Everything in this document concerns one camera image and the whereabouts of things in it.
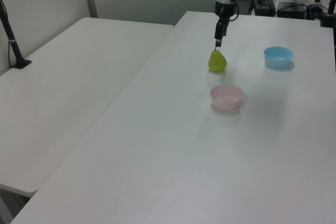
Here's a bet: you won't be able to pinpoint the green and black device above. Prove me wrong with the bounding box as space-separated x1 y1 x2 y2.
252 0 276 16

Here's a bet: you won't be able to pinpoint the pink plastic bowl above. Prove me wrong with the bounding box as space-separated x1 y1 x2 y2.
210 84 244 111

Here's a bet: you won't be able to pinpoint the black camera stand pole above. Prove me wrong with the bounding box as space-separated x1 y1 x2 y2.
0 0 33 69

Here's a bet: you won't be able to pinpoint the black electronics box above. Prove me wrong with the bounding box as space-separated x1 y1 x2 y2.
277 1 308 19

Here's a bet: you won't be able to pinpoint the blue plastic bowl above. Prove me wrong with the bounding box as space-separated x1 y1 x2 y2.
263 46 293 68

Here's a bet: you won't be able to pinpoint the green pear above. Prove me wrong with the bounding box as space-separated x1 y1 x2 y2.
207 48 228 72

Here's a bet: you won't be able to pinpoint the black clamp stand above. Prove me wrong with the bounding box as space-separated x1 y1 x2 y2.
319 0 336 28

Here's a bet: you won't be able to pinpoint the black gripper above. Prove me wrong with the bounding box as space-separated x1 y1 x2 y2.
214 0 237 48

